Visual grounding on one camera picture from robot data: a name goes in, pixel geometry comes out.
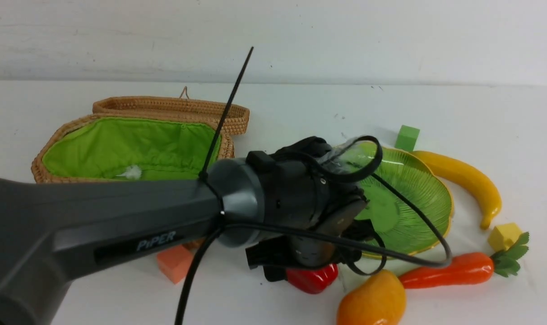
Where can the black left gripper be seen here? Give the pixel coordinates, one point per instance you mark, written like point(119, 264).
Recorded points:
point(286, 257)

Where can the red toy bell pepper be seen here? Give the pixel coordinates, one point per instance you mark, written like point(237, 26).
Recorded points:
point(312, 281)

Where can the orange yellow toy mango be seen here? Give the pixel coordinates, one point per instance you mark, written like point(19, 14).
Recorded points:
point(380, 300)

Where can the yellow toy banana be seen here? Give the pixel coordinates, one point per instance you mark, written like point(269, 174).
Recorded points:
point(476, 183)

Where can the orange toy carrot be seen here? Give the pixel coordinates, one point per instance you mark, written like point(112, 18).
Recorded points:
point(470, 268)

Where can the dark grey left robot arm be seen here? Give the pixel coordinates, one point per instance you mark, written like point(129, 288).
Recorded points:
point(278, 205)

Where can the green glass leaf plate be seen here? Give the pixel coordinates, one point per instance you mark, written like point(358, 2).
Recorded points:
point(409, 207)

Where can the green foam cube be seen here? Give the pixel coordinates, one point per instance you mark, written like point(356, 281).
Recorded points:
point(406, 138)

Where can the black zip tie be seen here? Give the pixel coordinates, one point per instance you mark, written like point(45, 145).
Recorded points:
point(226, 113)

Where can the orange foam cube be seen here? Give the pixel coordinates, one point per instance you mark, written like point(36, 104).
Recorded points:
point(174, 263)

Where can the woven wicker basket lid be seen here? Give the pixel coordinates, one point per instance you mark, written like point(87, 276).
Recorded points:
point(166, 108)

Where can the yellow foam cube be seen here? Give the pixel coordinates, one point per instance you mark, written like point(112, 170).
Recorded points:
point(504, 236)

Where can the woven wicker basket green lining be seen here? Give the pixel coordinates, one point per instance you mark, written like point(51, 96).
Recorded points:
point(121, 147)

